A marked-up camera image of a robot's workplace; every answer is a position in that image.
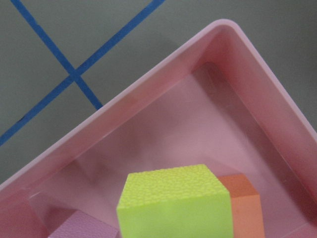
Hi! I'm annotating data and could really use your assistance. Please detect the yellow foam block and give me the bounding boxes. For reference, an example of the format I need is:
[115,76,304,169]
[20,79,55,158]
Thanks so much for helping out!
[116,164,234,238]

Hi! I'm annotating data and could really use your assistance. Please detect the light pink foam block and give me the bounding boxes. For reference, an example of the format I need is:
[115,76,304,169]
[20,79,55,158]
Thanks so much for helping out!
[49,211,118,238]

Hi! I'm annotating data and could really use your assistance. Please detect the orange foam block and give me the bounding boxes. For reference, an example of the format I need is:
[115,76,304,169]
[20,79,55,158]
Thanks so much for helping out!
[218,174,265,238]

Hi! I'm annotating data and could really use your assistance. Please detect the pink plastic bin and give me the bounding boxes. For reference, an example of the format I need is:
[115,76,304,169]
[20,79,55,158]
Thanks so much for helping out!
[0,19,317,238]

